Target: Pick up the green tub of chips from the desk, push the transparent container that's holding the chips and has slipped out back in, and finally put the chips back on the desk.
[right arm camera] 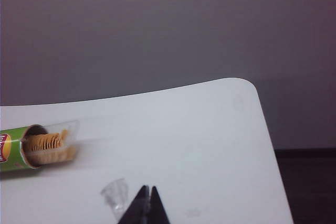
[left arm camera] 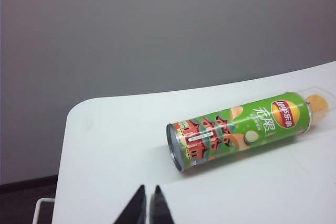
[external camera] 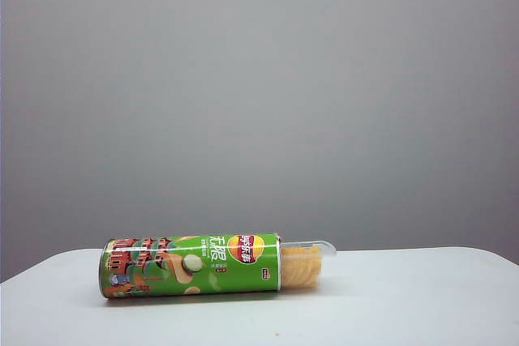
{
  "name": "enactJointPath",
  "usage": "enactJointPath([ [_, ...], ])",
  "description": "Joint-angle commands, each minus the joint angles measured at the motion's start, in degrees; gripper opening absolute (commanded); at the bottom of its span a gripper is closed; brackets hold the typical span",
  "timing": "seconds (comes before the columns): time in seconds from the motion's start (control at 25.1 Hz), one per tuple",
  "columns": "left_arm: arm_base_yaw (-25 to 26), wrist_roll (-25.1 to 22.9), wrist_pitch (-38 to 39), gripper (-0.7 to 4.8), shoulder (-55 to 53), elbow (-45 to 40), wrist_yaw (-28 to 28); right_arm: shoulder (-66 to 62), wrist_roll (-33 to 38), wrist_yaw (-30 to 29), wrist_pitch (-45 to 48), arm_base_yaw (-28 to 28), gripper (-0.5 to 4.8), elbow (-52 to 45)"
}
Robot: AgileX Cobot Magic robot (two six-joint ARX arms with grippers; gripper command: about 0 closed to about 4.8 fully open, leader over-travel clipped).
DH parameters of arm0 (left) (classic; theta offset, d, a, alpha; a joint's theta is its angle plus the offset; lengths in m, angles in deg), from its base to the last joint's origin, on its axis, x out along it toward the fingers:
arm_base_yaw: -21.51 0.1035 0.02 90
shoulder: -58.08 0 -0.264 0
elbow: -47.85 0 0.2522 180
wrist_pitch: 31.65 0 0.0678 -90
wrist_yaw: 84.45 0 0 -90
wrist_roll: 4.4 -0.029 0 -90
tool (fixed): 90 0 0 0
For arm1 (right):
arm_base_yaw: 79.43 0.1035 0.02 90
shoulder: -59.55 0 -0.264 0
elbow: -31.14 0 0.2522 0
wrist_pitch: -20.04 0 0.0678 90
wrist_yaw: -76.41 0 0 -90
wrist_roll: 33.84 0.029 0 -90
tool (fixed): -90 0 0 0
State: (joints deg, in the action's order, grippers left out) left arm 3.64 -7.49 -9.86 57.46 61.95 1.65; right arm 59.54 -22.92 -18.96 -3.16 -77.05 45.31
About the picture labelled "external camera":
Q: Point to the transparent plastic chip tray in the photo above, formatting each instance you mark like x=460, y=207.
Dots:
x=327, y=247

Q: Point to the green potato chips tub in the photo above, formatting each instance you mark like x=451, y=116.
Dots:
x=170, y=269

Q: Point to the stacked yellow potato chips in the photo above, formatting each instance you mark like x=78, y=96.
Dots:
x=302, y=269

